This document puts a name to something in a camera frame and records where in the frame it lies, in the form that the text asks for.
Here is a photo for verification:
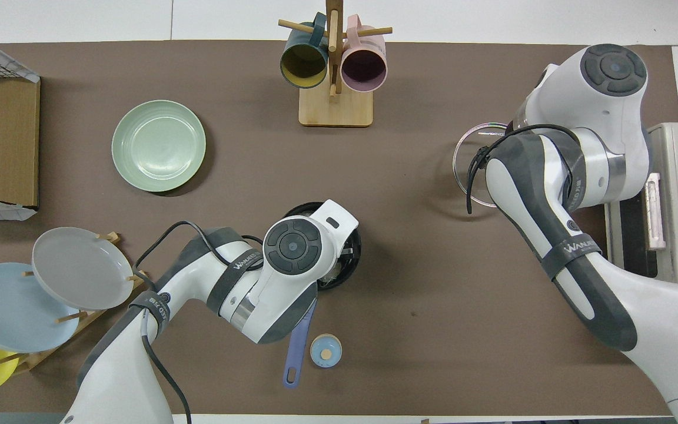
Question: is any dark teal mug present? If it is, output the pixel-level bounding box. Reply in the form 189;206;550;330
280;13;330;90

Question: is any green plate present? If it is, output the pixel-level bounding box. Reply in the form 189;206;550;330
111;100;207;193

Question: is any glass lid with purple knob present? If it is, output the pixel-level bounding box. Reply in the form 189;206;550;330
453;122;511;208

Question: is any wooden plate rack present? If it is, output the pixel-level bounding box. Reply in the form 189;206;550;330
0;231;149;375

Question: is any black pot with purple handle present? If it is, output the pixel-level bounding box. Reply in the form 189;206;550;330
282;201;363;389

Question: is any brown table mat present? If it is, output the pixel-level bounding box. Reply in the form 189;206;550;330
0;40;678;416

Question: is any light blue plate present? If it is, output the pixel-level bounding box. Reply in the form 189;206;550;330
0;262;81;354

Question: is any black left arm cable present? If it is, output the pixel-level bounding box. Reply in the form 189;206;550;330
134;220;265;424

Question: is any grey plate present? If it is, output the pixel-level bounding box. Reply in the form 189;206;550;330
32;227;135;312

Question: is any wooden mug tree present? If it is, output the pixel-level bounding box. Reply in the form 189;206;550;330
278;0;393;128

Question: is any pink mug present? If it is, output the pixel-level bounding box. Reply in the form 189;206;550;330
341;15;388;93

